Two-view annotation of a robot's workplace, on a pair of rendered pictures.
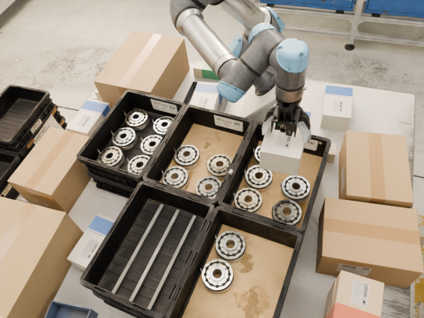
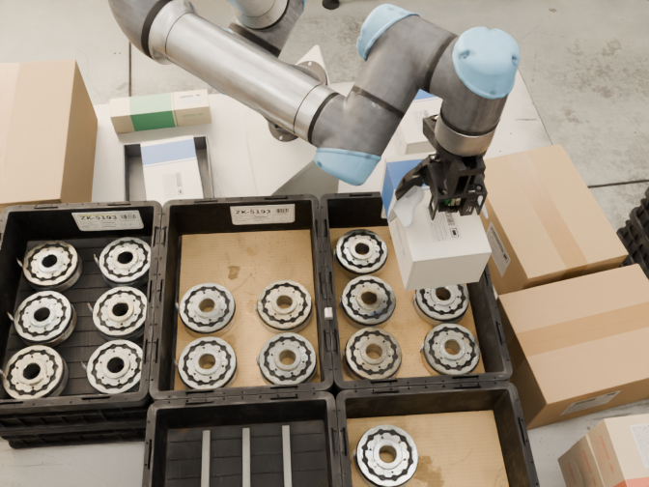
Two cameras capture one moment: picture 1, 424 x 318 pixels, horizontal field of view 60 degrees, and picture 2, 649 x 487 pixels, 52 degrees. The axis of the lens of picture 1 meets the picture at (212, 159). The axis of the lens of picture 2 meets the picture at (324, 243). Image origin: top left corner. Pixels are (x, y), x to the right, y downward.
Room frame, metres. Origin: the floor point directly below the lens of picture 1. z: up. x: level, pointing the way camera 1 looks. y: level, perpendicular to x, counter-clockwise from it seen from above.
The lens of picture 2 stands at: (0.33, 0.27, 1.97)
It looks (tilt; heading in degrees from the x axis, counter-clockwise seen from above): 57 degrees down; 323
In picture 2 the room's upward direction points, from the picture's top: 3 degrees clockwise
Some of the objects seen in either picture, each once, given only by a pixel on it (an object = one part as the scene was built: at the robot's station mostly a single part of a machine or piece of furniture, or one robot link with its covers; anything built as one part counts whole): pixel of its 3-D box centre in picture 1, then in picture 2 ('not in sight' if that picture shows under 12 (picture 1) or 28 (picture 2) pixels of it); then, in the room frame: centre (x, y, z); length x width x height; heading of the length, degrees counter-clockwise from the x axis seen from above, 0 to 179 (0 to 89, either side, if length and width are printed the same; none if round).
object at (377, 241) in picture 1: (365, 241); (580, 346); (0.46, -0.48, 0.78); 0.30 x 0.22 x 0.16; 70
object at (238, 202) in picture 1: (248, 199); (373, 353); (0.66, -0.10, 0.86); 0.10 x 0.10 x 0.01
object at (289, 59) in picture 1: (291, 64); (477, 80); (0.70, -0.23, 1.41); 0.09 x 0.08 x 0.11; 19
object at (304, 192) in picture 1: (296, 187); (442, 295); (0.68, -0.28, 0.86); 0.10 x 0.10 x 0.01
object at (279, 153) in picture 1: (285, 139); (431, 218); (0.72, -0.24, 1.10); 0.20 x 0.12 x 0.09; 154
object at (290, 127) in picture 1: (286, 111); (455, 170); (0.69, -0.23, 1.25); 0.09 x 0.08 x 0.12; 154
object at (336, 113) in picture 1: (336, 106); (415, 122); (1.12, -0.60, 0.75); 0.20 x 0.12 x 0.09; 158
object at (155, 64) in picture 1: (145, 74); (13, 158); (1.50, 0.26, 0.80); 0.40 x 0.30 x 0.20; 152
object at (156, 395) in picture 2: (200, 150); (241, 290); (0.87, 0.04, 0.92); 0.40 x 0.30 x 0.02; 149
